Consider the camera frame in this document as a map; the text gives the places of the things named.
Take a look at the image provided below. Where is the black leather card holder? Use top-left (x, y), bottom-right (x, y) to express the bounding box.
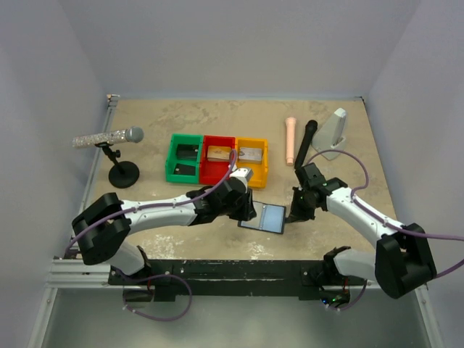
top-left (238, 201), bottom-right (286, 235)

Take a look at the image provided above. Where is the yellow plastic bin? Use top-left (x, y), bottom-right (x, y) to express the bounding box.
top-left (235, 137), bottom-right (268, 189)

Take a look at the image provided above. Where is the grey credit card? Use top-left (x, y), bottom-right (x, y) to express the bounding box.
top-left (173, 163), bottom-right (196, 176)

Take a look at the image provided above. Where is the green plastic bin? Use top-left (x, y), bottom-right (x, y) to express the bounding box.
top-left (165, 133), bottom-right (203, 184)

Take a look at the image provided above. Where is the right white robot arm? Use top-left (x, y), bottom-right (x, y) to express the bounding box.
top-left (286, 163), bottom-right (437, 299)

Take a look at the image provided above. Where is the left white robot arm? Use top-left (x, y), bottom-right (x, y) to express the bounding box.
top-left (72, 177), bottom-right (257, 284)

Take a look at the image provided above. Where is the card in red bin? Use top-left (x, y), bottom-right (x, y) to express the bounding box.
top-left (206, 146), bottom-right (231, 162)

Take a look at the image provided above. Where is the grey wedge stand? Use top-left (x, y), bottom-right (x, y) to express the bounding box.
top-left (312, 108), bottom-right (347, 160)

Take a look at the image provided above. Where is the black item in green bin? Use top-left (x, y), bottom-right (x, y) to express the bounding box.
top-left (176, 144), bottom-right (199, 161)

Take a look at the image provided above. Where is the black microphone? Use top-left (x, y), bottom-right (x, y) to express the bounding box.
top-left (294, 120), bottom-right (318, 170)

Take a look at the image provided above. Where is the pink microphone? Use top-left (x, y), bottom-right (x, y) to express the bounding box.
top-left (285, 117), bottom-right (297, 166)

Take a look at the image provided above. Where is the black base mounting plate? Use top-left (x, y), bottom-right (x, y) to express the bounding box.
top-left (108, 260), bottom-right (363, 302)

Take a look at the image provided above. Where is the glitter silver microphone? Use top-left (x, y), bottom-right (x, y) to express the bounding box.
top-left (72, 126), bottom-right (144, 149)

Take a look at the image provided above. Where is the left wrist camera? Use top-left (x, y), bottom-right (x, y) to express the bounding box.
top-left (229, 167), bottom-right (254, 186)

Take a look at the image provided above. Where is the aluminium frame rail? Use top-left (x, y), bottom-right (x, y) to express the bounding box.
top-left (26, 94), bottom-right (121, 347)

